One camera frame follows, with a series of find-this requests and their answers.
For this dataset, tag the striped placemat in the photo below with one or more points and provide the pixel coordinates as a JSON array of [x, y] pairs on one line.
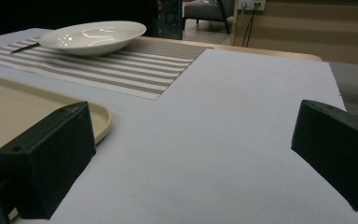
[[127, 70]]

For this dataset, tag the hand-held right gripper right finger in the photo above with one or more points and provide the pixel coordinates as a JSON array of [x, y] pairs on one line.
[[338, 149]]

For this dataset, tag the white ceramic bowl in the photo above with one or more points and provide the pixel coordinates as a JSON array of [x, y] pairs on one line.
[[93, 37]]

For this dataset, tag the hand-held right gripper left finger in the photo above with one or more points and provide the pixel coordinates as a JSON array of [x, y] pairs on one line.
[[48, 158]]

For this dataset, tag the grey armchair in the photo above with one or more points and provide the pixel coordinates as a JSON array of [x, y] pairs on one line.
[[206, 11]]

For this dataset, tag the beige plastic tray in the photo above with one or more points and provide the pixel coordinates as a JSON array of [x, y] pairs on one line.
[[15, 115]]

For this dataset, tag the white wall socket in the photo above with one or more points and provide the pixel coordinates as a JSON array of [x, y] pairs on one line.
[[252, 4]]

